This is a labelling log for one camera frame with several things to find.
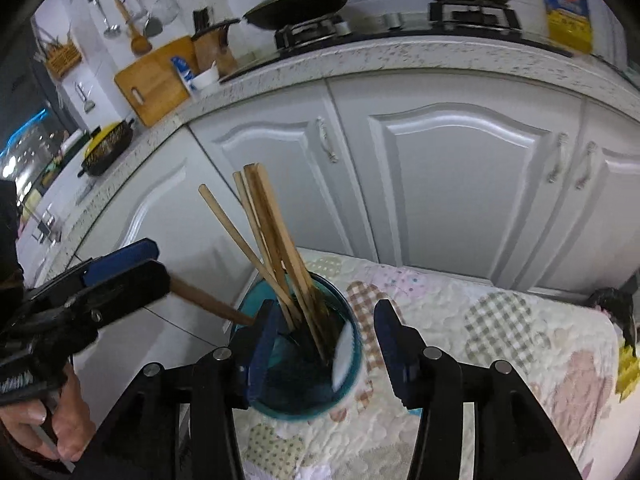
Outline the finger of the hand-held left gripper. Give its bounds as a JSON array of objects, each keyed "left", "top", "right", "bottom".
[
  {"left": 75, "top": 260, "right": 172, "bottom": 321},
  {"left": 82, "top": 239, "right": 160, "bottom": 286}
]

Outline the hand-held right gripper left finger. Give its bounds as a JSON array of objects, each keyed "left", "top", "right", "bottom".
[{"left": 87, "top": 299, "right": 281, "bottom": 480}]

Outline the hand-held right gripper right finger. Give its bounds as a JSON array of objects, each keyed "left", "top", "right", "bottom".
[{"left": 374, "top": 299, "right": 583, "bottom": 480}]

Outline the white ceramic spoon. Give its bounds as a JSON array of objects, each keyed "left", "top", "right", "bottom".
[{"left": 330, "top": 322, "right": 357, "bottom": 391}]

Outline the floral utensil holder teal lid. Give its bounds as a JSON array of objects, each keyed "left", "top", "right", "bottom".
[{"left": 230, "top": 270, "right": 363, "bottom": 421}]

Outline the dark brown chopstick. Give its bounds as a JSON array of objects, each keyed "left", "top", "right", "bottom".
[{"left": 170, "top": 276, "right": 257, "bottom": 327}]

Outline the bundle of wooden chopsticks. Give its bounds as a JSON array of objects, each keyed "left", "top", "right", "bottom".
[{"left": 198, "top": 162, "right": 333, "bottom": 361}]

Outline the person's left hand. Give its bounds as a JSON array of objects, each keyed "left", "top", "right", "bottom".
[{"left": 0, "top": 365, "right": 96, "bottom": 462}]

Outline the quilted patchwork table cover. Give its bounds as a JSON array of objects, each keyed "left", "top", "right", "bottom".
[{"left": 232, "top": 247, "right": 628, "bottom": 480}]

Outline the white cabinet door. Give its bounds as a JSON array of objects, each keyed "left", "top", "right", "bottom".
[
  {"left": 327, "top": 72, "right": 586, "bottom": 291},
  {"left": 187, "top": 82, "right": 373, "bottom": 263},
  {"left": 75, "top": 125, "right": 261, "bottom": 411},
  {"left": 575, "top": 100, "right": 640, "bottom": 306}
]

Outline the yellow and black pan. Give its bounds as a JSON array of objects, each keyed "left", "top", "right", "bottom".
[{"left": 77, "top": 119, "right": 136, "bottom": 177}]

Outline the hanging metal peeler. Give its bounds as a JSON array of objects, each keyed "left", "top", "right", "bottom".
[{"left": 74, "top": 81, "right": 97, "bottom": 113}]

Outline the wooden cutting board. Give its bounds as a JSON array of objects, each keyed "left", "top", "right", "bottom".
[{"left": 114, "top": 35, "right": 201, "bottom": 128}]

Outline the blue and white packet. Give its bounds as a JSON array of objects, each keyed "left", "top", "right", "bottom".
[{"left": 171, "top": 56, "right": 198, "bottom": 93}]

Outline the hanging wooden spatula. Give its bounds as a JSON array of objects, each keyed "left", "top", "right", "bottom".
[{"left": 114, "top": 0, "right": 153, "bottom": 56}]

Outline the wooden knife block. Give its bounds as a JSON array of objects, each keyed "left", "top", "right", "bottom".
[{"left": 192, "top": 7, "right": 240, "bottom": 78}]

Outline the black trash bag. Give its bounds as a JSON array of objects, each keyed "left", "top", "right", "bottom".
[{"left": 587, "top": 287, "right": 638, "bottom": 351}]

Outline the hanging metal ladle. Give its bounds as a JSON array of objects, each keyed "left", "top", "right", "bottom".
[{"left": 92, "top": 0, "right": 122, "bottom": 38}]

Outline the hanging metal skimmer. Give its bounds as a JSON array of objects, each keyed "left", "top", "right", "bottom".
[{"left": 125, "top": 0, "right": 165, "bottom": 38}]

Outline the yellow egg tray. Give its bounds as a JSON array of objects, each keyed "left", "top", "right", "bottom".
[{"left": 615, "top": 345, "right": 640, "bottom": 403}]

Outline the hanging mesh strainer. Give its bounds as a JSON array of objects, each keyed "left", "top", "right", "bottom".
[{"left": 150, "top": 0, "right": 181, "bottom": 26}]

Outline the black wok with lid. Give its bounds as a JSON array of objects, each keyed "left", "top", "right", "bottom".
[{"left": 192, "top": 0, "right": 353, "bottom": 43}]

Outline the black gas stove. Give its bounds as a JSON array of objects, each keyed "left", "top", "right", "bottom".
[{"left": 220, "top": 0, "right": 573, "bottom": 83}]

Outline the yellow cooking oil bottle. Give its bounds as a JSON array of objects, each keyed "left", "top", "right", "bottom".
[{"left": 539, "top": 0, "right": 593, "bottom": 56}]

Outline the bamboo wall basket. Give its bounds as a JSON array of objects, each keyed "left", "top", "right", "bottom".
[{"left": 42, "top": 40, "right": 82, "bottom": 80}]

